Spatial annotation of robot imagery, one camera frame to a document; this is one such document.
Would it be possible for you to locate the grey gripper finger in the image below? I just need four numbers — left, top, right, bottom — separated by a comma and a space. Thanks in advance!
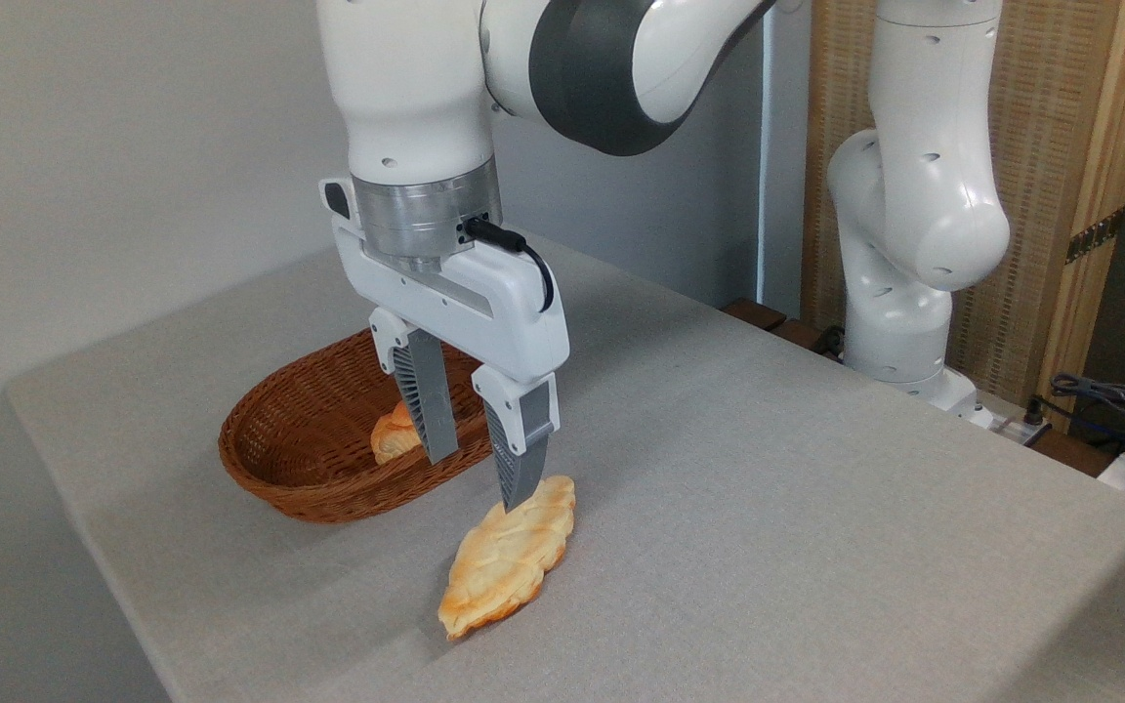
368, 307, 463, 467
471, 364, 562, 513

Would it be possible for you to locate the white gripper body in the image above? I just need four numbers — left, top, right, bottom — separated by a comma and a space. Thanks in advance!
319, 178, 572, 385

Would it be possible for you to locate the large golden braided bread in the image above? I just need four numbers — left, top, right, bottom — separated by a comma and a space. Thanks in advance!
437, 475, 578, 641

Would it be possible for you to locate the small golden bread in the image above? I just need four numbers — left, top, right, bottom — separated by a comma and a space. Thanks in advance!
369, 399, 425, 467

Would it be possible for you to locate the brown wicker basket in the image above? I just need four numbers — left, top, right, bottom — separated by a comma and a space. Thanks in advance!
218, 327, 497, 525

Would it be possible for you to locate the white power strip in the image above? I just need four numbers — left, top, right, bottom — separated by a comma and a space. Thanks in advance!
971, 394, 1054, 448

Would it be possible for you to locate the woven wooden folding screen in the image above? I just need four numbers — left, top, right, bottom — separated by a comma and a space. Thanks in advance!
801, 0, 1125, 413

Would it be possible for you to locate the dark metal screen hinge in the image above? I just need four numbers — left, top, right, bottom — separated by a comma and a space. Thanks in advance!
1064, 207, 1125, 266

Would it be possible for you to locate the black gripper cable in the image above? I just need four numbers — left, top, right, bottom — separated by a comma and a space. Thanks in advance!
464, 217, 557, 314

